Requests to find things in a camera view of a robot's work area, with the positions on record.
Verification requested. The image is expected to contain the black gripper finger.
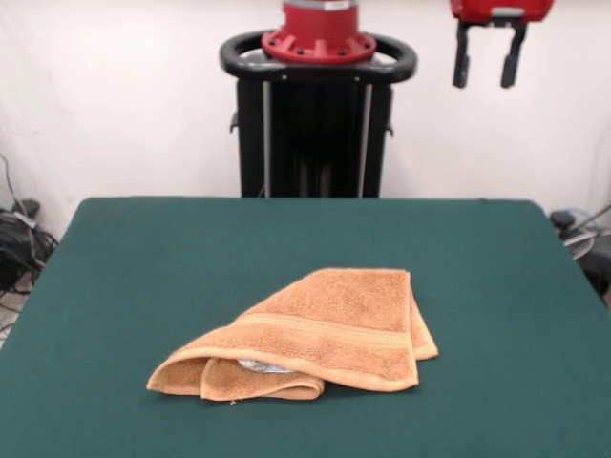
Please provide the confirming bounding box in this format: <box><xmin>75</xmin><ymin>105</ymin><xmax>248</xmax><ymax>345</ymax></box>
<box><xmin>499</xmin><ymin>22</ymin><xmax>529</xmax><ymax>90</ymax></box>
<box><xmin>452</xmin><ymin>21</ymin><xmax>476</xmax><ymax>90</ymax></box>

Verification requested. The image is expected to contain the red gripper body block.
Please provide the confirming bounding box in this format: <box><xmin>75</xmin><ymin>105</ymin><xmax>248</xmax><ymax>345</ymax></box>
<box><xmin>451</xmin><ymin>0</ymin><xmax>556</xmax><ymax>28</ymax></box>

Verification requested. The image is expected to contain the orange terry towel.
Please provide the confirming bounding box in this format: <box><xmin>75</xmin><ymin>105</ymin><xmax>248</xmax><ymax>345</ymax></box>
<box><xmin>146</xmin><ymin>267</ymin><xmax>439</xmax><ymax>402</ymax></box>

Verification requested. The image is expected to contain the gray round chair base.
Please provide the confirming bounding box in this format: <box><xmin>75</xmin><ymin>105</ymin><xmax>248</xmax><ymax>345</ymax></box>
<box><xmin>562</xmin><ymin>229</ymin><xmax>598</xmax><ymax>261</ymax></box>

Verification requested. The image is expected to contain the dark green table cloth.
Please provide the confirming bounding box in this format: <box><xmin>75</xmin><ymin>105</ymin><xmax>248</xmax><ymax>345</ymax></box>
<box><xmin>0</xmin><ymin>197</ymin><xmax>611</xmax><ymax>458</ymax></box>

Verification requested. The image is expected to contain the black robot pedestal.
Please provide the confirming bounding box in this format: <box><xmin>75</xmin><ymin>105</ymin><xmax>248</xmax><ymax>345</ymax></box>
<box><xmin>219</xmin><ymin>29</ymin><xmax>419</xmax><ymax>199</ymax></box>

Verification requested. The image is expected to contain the black cable tangle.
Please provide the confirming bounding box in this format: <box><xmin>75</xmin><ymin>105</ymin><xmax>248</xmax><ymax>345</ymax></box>
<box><xmin>0</xmin><ymin>152</ymin><xmax>61</xmax><ymax>335</ymax></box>

